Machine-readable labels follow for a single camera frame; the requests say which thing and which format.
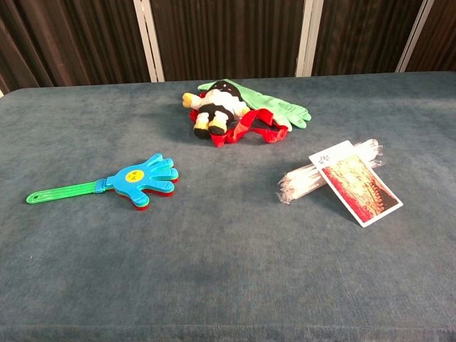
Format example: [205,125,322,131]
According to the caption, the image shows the blue hand clapper green handle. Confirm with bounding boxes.
[25,152,180,214]

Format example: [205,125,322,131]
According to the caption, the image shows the black and white plush doll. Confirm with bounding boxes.
[182,80,252,140]

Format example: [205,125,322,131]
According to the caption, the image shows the green rubber glove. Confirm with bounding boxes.
[197,78,313,133]

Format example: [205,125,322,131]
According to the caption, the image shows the blue table cloth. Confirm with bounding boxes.
[0,71,456,342]

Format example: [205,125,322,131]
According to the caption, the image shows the clear stick packet with card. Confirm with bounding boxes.
[276,138,404,228]

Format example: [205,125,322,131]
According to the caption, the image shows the dark ribbed screen panel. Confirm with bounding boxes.
[311,0,425,78]
[405,0,456,73]
[0,0,152,96]
[143,0,307,83]

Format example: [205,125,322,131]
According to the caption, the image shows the red fabric strap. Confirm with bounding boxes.
[187,90,289,147]

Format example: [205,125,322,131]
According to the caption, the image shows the white screen post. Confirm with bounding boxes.
[395,0,438,73]
[295,0,324,78]
[133,0,165,83]

